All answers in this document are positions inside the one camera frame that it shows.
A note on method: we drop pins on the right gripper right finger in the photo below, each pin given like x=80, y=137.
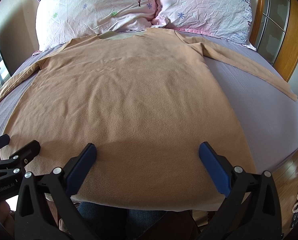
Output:
x=251, y=208

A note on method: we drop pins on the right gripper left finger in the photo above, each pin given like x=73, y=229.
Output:
x=33, y=218

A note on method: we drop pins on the tan long-sleeve shirt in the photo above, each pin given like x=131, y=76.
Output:
x=146, y=102

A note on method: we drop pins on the lavender bed sheet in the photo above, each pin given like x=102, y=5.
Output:
x=268, y=117

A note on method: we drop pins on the left floral pink pillow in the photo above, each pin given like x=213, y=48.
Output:
x=58, y=21

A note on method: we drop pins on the floral pink pillow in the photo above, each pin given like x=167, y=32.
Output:
x=58, y=21
x=230, y=20

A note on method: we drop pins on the wooden headboard with glass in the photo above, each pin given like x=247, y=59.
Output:
x=275, y=34

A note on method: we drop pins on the right floral pink pillow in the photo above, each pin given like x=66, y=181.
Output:
x=230, y=20

